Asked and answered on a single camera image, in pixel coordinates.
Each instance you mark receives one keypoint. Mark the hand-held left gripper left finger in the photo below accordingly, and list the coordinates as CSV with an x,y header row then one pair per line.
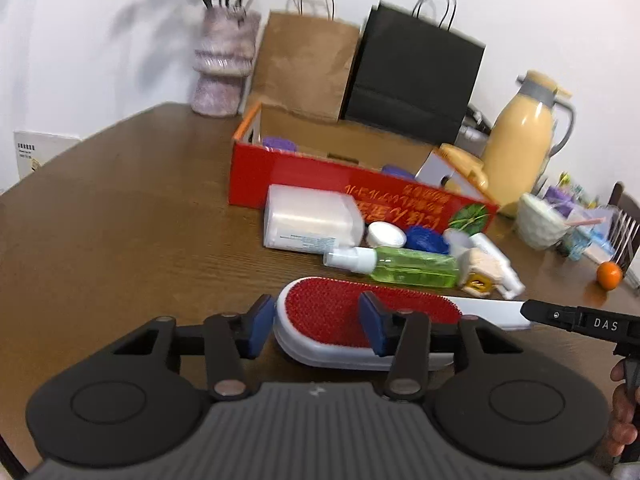
x,y
262,327

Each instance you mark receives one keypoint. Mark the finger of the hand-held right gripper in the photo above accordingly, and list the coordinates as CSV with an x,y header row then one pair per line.
x,y
547,314

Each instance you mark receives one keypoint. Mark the red cardboard box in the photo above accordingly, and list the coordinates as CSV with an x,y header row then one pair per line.
x,y
300,180

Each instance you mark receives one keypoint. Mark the yellow thermos jug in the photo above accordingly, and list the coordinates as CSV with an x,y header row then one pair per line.
x,y
520,160

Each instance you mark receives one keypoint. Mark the orange fruit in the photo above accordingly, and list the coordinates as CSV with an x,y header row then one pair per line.
x,y
609,276

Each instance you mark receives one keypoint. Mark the red and white lint brush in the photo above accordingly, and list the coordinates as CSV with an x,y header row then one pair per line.
x,y
320,310

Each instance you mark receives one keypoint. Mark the dark wooden chair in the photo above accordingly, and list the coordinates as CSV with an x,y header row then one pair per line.
x,y
627,230

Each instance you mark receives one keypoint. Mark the purple snack packets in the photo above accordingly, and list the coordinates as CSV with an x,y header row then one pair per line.
x,y
565,195

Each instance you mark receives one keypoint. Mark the yellow mug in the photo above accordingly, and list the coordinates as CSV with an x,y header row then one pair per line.
x,y
465,165

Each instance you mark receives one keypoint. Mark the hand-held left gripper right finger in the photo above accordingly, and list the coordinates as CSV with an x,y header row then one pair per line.
x,y
372,325

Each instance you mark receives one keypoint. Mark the beige cotton pad pack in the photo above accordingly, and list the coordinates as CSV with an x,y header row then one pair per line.
x,y
482,262

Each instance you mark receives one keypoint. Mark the green spray bottle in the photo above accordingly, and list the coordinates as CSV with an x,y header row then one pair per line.
x,y
410,267

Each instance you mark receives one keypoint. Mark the person's right hand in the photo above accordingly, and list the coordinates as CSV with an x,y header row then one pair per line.
x,y
622,425

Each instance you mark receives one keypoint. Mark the blue ribbed lid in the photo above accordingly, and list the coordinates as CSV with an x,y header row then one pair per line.
x,y
425,240

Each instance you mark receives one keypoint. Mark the small yellow packet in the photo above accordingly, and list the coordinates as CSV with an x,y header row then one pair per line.
x,y
477,285

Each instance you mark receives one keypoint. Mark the grey appliance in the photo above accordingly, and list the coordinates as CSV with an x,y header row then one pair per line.
x,y
472,132

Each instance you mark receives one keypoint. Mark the small blue bottle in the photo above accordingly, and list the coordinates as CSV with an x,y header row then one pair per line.
x,y
580,242

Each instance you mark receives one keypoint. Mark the white tube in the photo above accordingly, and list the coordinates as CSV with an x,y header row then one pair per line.
x,y
502,270

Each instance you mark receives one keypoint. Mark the purple round lid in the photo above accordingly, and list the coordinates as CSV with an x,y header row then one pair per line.
x,y
398,172
280,144

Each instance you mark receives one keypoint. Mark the brown paper bag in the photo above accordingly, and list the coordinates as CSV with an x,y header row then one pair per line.
x,y
305,60

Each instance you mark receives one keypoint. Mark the white rectangular plastic box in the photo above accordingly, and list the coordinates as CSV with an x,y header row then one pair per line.
x,y
310,220

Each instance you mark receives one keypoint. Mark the black paper bag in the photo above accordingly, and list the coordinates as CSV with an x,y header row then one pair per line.
x,y
415,75

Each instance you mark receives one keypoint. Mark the white round jar lid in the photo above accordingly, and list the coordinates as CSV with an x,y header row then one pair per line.
x,y
385,234

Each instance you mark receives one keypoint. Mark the pink straw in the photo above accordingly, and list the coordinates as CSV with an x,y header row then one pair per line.
x,y
585,221

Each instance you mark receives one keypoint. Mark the pink mottled vase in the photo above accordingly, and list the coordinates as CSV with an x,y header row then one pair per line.
x,y
225,60

